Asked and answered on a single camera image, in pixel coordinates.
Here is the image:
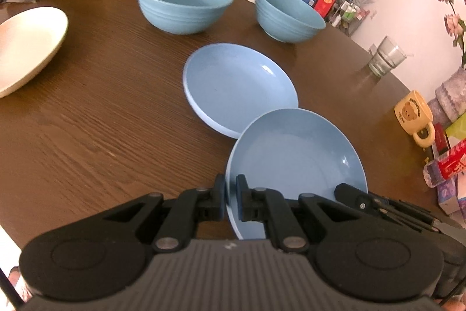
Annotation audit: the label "cream white plate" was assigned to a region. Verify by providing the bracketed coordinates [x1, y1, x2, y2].
[1, 6, 69, 97]

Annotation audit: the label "wire storage rack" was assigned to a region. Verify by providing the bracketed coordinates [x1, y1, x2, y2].
[326, 0, 370, 36]

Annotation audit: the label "blue bowl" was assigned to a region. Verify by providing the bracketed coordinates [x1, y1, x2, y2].
[254, 0, 326, 43]
[138, 0, 234, 35]

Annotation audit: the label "clear drinking glass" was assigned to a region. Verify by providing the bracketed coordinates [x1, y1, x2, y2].
[368, 36, 407, 77]

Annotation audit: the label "grey flower vase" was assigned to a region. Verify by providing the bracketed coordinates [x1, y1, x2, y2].
[435, 68, 465, 126]

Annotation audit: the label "red labelled plastic bottle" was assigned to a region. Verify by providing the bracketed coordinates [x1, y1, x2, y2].
[423, 140, 465, 188]

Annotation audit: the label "pink artificial flowers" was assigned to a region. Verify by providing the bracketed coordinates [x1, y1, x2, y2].
[437, 0, 465, 69]

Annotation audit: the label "light blue plate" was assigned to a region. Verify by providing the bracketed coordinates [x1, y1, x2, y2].
[182, 43, 299, 139]
[225, 108, 368, 239]

